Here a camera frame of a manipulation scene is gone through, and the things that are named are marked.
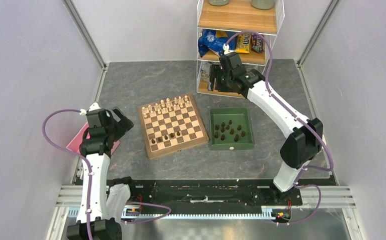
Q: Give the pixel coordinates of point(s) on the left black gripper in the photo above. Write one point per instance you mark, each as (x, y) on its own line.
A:
(124, 125)

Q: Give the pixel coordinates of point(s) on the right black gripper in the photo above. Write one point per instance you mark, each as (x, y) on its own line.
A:
(216, 71)

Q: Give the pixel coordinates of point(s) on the wooden chess board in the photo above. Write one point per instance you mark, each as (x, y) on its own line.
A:
(170, 115)

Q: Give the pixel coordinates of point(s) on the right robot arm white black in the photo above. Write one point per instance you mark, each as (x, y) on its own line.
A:
(303, 136)

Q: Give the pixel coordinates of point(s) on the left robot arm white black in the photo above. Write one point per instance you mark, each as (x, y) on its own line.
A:
(101, 204)

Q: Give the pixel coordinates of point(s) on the clear patterned jug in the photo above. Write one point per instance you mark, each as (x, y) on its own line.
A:
(209, 70)

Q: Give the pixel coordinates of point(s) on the pink box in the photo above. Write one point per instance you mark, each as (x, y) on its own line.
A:
(75, 143)

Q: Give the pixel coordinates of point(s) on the yellow candy bag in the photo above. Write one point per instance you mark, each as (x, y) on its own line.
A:
(243, 43)

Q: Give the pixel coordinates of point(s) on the blue snack bag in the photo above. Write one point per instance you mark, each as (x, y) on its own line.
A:
(213, 40)

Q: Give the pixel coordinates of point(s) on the brown candy bag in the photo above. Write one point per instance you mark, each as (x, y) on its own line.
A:
(257, 43)

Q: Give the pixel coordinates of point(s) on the green tray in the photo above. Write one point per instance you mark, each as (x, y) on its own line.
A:
(230, 129)

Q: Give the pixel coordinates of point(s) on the green glass jar left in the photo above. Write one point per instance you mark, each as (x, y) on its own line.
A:
(218, 3)

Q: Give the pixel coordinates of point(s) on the green glass jar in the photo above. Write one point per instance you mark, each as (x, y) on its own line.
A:
(263, 4)
(218, 3)

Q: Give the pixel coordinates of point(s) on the green glass jar right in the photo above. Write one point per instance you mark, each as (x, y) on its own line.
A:
(263, 4)

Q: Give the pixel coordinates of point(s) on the wire shelf with wood boards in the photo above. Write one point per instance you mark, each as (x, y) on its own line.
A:
(237, 16)

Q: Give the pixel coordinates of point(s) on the aluminium rail frame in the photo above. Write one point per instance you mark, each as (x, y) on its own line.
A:
(329, 197)

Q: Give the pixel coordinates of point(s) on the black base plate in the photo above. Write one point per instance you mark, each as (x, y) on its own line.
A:
(255, 192)

